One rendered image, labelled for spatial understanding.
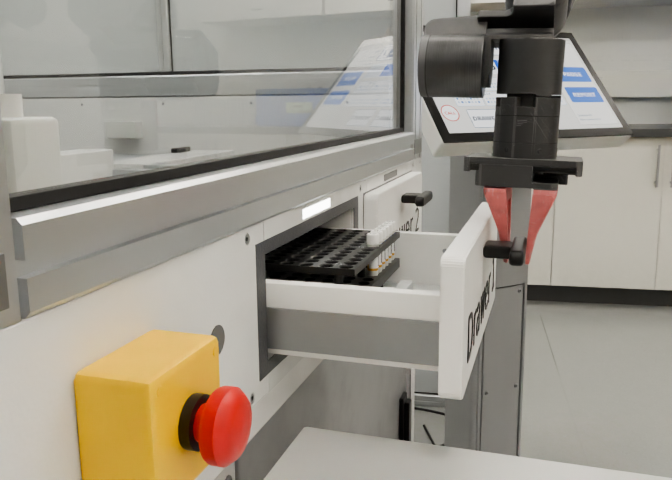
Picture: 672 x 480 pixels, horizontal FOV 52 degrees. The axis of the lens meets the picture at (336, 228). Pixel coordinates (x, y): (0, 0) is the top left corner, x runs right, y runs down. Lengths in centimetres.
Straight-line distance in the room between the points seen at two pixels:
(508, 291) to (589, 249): 207
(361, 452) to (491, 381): 111
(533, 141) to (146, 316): 37
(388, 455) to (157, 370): 28
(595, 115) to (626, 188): 204
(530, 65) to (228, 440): 42
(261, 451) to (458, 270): 25
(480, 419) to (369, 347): 117
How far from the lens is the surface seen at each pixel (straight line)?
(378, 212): 83
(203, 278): 47
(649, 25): 437
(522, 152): 63
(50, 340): 35
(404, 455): 58
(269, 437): 65
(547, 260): 367
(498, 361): 167
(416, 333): 53
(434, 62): 64
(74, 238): 35
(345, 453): 58
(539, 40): 63
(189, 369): 37
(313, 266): 59
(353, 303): 54
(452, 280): 50
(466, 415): 170
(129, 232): 40
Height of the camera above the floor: 104
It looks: 10 degrees down
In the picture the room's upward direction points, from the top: 1 degrees counter-clockwise
